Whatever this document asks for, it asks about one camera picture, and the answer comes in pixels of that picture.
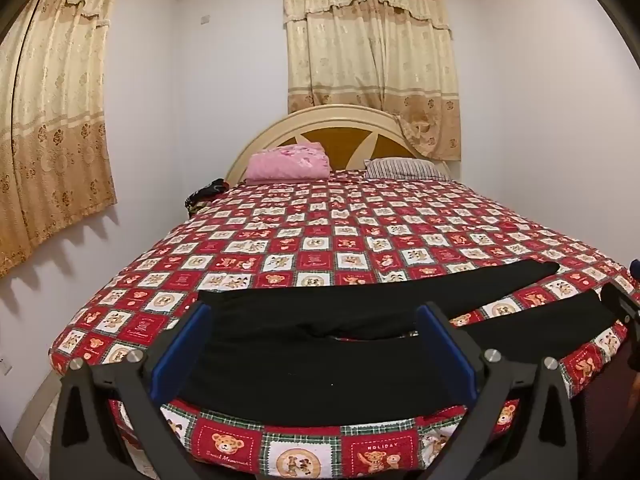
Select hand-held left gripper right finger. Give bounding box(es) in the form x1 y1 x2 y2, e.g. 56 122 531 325
415 302 581 480

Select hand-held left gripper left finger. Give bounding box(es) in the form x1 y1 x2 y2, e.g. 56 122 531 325
49 302 213 480

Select black pants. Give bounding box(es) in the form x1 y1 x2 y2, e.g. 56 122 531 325
182 260 618 408

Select dark patterned cloth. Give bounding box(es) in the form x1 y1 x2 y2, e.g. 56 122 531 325
184 178 231 211

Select red bear-print bedspread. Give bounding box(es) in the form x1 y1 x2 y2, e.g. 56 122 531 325
47 170 633 480

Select striped pillow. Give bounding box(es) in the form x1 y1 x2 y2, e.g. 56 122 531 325
364 157 451 181

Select pink folded blanket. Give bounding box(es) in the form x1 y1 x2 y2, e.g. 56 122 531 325
245 142 331 182

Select cream and brown headboard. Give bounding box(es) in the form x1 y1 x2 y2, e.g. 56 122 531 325
225 105 453 183

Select beige floral curtain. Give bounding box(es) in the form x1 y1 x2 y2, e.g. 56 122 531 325
282 0 462 161
0 0 123 278

